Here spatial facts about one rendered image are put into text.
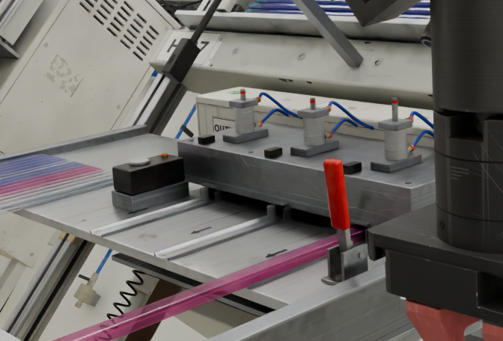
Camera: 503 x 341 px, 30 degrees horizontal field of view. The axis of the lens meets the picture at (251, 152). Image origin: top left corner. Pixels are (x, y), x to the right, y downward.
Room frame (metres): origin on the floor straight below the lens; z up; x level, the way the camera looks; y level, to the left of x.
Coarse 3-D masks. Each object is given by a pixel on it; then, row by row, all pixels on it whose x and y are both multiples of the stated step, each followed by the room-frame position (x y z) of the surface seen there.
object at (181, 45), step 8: (184, 40) 0.93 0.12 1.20; (176, 48) 0.94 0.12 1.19; (184, 48) 0.93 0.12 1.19; (192, 48) 0.94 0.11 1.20; (176, 56) 0.93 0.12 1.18; (184, 56) 0.93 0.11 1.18; (192, 56) 0.94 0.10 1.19; (168, 64) 0.93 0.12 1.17; (176, 64) 0.93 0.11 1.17; (184, 64) 0.94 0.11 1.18; (168, 72) 0.93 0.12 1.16; (176, 72) 0.93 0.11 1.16; (184, 72) 0.94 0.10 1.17; (176, 80) 0.94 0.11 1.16
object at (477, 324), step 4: (480, 320) 0.53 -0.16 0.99; (472, 324) 0.53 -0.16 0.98; (476, 324) 0.53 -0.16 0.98; (480, 324) 0.53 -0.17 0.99; (412, 328) 0.52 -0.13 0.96; (468, 328) 0.53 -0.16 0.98; (472, 328) 0.53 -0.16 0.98; (476, 328) 0.53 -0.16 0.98; (404, 332) 0.51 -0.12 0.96; (408, 332) 0.51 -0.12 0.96; (412, 332) 0.51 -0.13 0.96; (416, 332) 0.51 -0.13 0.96; (464, 332) 0.53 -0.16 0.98; (468, 332) 0.53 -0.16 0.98; (400, 336) 0.51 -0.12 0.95; (404, 336) 0.51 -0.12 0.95; (408, 336) 0.51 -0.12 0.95; (412, 336) 0.51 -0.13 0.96; (416, 336) 0.51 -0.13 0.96; (420, 336) 0.51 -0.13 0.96; (464, 336) 0.53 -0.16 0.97; (388, 340) 0.51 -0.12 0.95; (392, 340) 0.51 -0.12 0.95; (396, 340) 0.50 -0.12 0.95; (400, 340) 0.50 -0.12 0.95; (404, 340) 0.50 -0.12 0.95; (408, 340) 0.50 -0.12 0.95; (412, 340) 0.50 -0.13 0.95; (416, 340) 0.50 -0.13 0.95; (420, 340) 0.50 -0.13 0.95
